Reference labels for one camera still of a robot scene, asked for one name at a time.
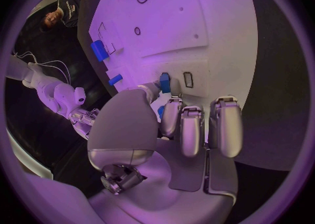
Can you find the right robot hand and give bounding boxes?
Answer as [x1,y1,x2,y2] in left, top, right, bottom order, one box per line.
[67,107,101,140]

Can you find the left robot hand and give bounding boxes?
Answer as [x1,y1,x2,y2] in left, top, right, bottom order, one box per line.
[87,78,244,224]

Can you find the blue block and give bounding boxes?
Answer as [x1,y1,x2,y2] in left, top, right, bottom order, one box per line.
[159,72,172,94]

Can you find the white task board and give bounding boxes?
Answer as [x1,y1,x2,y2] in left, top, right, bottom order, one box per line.
[88,0,259,144]

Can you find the blue peg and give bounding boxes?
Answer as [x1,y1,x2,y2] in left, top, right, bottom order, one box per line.
[108,74,123,86]

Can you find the blue cylinder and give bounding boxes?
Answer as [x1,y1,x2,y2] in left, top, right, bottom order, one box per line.
[90,39,110,63]

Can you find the person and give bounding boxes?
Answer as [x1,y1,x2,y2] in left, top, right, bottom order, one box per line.
[38,0,86,33]

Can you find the white cable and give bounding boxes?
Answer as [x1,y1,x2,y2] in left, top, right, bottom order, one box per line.
[11,50,39,65]
[36,59,72,86]

